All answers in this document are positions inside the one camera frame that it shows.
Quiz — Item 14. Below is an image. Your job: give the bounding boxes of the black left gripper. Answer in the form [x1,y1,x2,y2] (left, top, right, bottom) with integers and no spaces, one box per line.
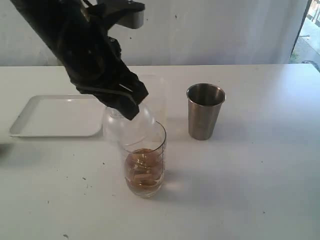
[57,0,149,121]

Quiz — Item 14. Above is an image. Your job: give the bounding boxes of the clear plastic dome lid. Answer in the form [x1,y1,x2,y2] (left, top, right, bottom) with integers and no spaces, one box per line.
[102,103,156,146]

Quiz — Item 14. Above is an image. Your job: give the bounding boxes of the clear measuring cup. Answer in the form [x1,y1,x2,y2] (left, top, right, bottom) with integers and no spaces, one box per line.
[119,121,167,198]

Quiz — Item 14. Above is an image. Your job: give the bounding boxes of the wooden pieces and coin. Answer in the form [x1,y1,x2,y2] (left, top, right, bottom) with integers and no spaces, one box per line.
[124,148,164,191]

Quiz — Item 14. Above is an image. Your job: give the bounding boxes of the stainless steel cup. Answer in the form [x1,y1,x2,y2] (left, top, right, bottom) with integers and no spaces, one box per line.
[186,83,226,141]

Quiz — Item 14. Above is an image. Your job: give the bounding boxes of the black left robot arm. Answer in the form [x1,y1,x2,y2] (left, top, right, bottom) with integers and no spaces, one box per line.
[13,0,148,120]

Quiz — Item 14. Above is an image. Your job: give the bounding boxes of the frosted translucent plastic cup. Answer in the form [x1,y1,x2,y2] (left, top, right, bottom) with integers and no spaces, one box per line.
[138,74,167,128]

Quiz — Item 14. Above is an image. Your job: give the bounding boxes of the white rectangular plastic tray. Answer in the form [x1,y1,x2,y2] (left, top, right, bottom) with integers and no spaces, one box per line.
[9,95,105,138]

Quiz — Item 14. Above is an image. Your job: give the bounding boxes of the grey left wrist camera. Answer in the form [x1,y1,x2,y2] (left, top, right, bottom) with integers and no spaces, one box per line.
[96,0,145,30]

